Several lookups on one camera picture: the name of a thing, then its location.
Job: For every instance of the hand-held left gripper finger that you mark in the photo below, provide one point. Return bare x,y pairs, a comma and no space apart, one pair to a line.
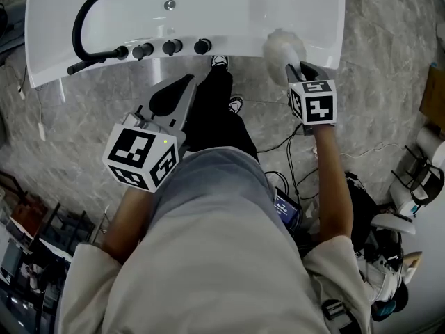
186,106
163,97

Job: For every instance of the white bathtub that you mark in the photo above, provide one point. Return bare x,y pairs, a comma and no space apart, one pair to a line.
215,16

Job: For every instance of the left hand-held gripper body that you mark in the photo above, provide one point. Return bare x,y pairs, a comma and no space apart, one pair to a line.
139,155

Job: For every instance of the black curved faucet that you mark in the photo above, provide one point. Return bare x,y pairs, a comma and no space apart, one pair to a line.
77,23

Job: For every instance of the person's left shoe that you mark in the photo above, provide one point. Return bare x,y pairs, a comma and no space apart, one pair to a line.
219,61

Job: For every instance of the person's right forearm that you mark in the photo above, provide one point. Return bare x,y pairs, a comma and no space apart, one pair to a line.
333,186

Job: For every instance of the black metal rack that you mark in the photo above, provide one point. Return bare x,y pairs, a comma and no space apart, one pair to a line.
38,242

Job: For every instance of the person's shoe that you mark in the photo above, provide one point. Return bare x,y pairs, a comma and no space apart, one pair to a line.
219,61
236,105

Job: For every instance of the black device with screen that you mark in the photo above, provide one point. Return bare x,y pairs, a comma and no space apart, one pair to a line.
286,209

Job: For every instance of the person's left forearm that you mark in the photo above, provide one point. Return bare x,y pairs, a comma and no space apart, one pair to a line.
130,221

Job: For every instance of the person's light grey shirt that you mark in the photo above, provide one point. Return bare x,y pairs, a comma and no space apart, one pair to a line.
215,249

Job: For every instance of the grey rounded device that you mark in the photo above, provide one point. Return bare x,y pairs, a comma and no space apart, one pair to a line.
393,224

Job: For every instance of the black round knob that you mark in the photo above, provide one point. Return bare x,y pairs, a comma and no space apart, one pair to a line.
142,51
172,47
202,46

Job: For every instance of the white fluffy duster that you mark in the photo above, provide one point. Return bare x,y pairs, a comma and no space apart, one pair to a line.
281,52

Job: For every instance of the white power strip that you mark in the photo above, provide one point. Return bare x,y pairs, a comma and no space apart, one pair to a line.
21,92
41,132

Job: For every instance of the person's black trousers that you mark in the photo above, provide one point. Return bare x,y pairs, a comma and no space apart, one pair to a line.
219,124

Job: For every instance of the person's right shoe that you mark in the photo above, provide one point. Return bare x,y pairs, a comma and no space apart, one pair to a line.
236,105

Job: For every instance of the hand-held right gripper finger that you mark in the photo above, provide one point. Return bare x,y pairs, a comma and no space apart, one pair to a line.
313,72
293,75

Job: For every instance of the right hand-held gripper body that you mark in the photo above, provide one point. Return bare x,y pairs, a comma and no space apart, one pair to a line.
318,108

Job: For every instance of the brown cardboard sheet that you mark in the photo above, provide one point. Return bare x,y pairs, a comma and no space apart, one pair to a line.
434,97

